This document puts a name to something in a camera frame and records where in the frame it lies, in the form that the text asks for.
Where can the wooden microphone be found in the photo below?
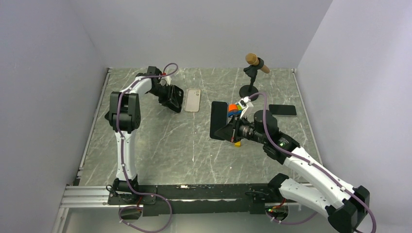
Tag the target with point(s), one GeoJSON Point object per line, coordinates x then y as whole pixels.
{"type": "Point", "coordinates": [253, 60]}

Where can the yellow cube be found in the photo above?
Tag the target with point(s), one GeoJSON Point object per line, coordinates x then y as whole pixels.
{"type": "Point", "coordinates": [237, 144]}

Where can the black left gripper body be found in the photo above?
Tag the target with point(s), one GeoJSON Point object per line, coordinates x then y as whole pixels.
{"type": "Point", "coordinates": [165, 93]}

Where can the black phone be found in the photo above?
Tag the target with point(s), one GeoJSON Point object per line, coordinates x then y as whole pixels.
{"type": "Point", "coordinates": [218, 117]}

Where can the orange blue toy car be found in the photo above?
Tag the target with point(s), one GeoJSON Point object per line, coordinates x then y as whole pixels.
{"type": "Point", "coordinates": [234, 110]}

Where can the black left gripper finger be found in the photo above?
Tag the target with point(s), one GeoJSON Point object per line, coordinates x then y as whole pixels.
{"type": "Point", "coordinates": [177, 96]}
{"type": "Point", "coordinates": [174, 105]}

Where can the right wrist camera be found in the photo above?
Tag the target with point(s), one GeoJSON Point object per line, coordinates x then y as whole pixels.
{"type": "Point", "coordinates": [246, 106]}

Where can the beige phone case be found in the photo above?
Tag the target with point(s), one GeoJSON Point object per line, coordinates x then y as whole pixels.
{"type": "Point", "coordinates": [192, 103]}

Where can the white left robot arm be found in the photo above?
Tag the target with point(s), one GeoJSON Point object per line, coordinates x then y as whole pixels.
{"type": "Point", "coordinates": [124, 116]}

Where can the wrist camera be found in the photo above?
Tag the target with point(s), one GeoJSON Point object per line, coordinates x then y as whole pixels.
{"type": "Point", "coordinates": [166, 79]}
{"type": "Point", "coordinates": [246, 106]}

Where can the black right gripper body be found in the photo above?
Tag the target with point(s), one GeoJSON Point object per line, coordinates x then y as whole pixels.
{"type": "Point", "coordinates": [245, 129]}

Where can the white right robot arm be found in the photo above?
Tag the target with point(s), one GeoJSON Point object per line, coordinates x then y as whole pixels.
{"type": "Point", "coordinates": [343, 205]}

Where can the black microphone stand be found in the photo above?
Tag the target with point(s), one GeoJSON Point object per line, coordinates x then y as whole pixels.
{"type": "Point", "coordinates": [248, 90]}

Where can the black smartphone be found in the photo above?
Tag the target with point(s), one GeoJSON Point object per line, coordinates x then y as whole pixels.
{"type": "Point", "coordinates": [283, 110]}

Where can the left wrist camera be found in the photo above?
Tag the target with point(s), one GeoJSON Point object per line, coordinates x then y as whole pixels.
{"type": "Point", "coordinates": [166, 79]}

